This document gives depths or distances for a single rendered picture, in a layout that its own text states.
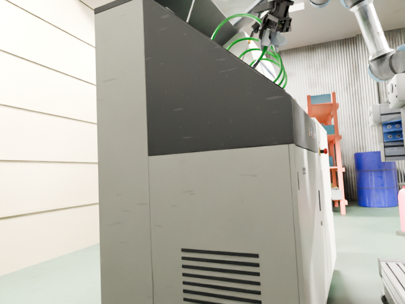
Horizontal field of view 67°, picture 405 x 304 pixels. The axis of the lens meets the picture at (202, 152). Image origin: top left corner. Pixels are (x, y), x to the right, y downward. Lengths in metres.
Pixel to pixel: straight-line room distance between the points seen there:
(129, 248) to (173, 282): 0.24
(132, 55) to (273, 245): 0.94
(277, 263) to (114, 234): 0.69
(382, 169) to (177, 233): 5.09
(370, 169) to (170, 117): 5.05
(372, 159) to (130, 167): 5.09
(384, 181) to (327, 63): 3.05
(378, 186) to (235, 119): 5.04
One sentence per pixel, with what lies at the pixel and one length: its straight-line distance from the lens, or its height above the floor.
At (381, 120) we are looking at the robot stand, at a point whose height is 0.91.
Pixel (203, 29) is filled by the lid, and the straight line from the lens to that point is 1.77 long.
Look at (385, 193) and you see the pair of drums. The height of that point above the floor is 0.24.
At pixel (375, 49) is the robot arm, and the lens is 1.84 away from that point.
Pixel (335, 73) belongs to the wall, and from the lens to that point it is 7.62.
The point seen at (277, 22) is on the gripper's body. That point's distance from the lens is 1.26.
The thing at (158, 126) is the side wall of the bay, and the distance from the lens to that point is 1.24.
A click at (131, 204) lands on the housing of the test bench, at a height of 0.60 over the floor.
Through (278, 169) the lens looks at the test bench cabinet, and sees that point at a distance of 1.03.
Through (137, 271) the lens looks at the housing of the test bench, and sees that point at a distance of 1.35.
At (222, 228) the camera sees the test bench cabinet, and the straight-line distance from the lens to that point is 1.11.
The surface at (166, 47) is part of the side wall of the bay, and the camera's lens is 1.30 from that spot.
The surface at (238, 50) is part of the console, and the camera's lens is 1.94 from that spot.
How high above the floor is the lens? 0.71
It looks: 4 degrees up
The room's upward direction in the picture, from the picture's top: 3 degrees counter-clockwise
